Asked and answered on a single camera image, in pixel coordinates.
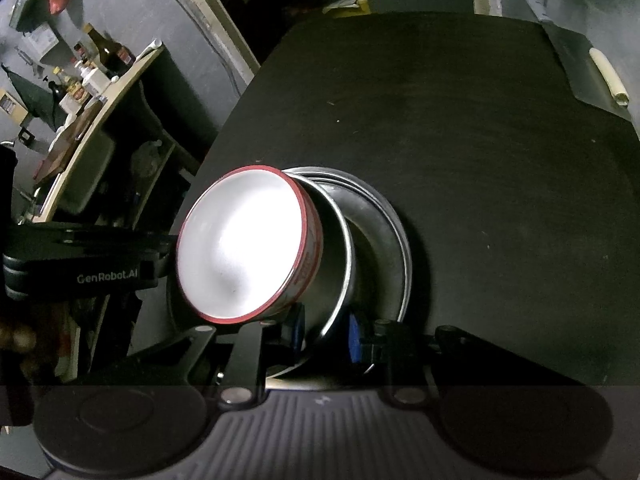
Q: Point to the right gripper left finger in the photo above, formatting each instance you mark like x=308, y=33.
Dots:
x=229, y=368

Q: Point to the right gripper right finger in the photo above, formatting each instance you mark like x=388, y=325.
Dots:
x=458, y=365

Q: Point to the steel bowl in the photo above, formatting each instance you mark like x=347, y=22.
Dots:
x=305, y=332

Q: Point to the white red-rimmed bowl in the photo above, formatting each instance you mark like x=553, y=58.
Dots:
x=250, y=245

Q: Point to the large steel plate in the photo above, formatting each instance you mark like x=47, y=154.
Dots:
x=384, y=254

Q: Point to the wooden side shelf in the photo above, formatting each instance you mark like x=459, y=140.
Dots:
x=83, y=151

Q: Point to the white container on shelf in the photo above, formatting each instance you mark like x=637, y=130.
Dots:
x=94, y=81

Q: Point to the dark glass bottle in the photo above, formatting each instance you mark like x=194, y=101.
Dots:
x=116, y=58

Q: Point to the cleaver with pale handle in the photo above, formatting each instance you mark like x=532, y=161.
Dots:
x=592, y=77

